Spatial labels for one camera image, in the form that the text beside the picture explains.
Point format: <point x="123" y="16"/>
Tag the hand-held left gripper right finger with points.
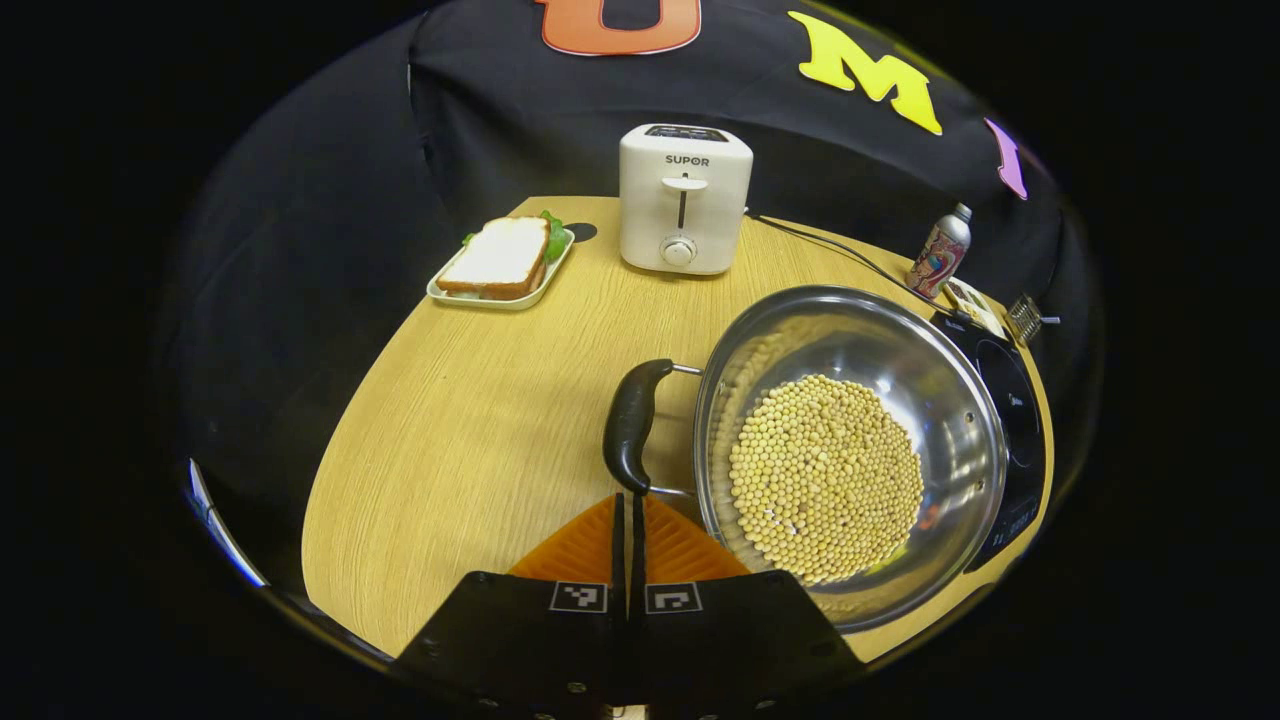
<point x="730" y="640"/>

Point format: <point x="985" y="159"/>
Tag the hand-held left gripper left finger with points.
<point x="540" y="640"/>

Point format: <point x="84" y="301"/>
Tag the black induction cooktop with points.
<point x="1020" y="430"/>

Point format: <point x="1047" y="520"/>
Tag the soybeans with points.
<point x="825" y="480"/>

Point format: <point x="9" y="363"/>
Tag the pale green sandwich plate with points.
<point x="450" y="293"/>

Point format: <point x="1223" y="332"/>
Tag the sandwich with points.
<point x="500" y="255"/>

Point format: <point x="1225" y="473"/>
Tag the white divided tray of beans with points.
<point x="975" y="305"/>

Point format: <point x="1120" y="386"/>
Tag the white toaster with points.
<point x="685" y="225"/>

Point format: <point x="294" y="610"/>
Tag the printed drink bottle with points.
<point x="940" y="255"/>

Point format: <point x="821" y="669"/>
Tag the black backdrop cloth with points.
<point x="350" y="200"/>

